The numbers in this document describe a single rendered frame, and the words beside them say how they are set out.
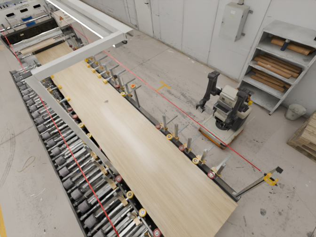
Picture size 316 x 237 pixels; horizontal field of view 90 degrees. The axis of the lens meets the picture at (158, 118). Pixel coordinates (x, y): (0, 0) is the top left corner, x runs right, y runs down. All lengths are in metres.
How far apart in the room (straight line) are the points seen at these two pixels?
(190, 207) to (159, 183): 0.43
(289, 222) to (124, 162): 2.59
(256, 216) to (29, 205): 3.75
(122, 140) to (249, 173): 2.28
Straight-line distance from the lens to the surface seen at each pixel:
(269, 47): 3.68
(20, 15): 5.31
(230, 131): 3.30
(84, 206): 2.37
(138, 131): 2.45
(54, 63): 1.11
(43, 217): 3.66
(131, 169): 2.22
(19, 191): 4.12
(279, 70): 3.71
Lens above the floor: 2.95
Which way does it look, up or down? 54 degrees down
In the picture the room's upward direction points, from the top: 8 degrees counter-clockwise
